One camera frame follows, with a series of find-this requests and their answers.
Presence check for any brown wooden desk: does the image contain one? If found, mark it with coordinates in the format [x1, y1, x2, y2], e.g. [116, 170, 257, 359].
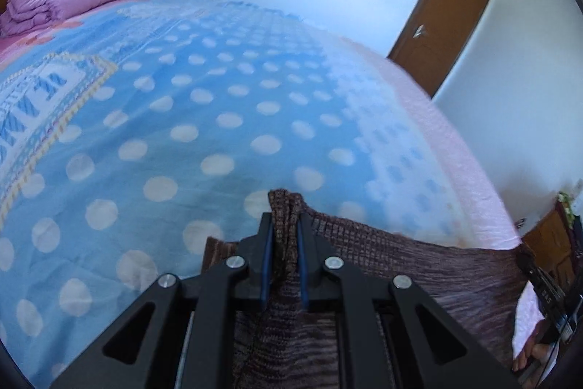
[521, 202, 579, 294]

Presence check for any brown wooden door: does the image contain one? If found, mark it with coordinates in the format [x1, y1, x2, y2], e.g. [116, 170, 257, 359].
[387, 0, 493, 98]

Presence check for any brown knit sweater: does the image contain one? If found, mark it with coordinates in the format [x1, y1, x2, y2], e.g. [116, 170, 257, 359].
[203, 188, 540, 389]

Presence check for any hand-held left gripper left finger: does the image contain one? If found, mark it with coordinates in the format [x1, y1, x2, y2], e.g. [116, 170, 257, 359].
[48, 213, 275, 389]

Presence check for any green cloth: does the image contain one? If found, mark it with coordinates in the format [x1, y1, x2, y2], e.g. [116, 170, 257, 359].
[556, 191, 575, 217]

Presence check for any person's right hand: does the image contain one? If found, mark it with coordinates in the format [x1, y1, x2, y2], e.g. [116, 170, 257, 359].
[512, 320, 555, 373]

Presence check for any blue polka dot blanket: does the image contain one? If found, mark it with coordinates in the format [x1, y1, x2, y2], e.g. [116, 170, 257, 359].
[0, 0, 470, 385]

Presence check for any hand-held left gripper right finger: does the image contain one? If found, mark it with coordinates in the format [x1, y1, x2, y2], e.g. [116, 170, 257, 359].
[296, 213, 520, 389]

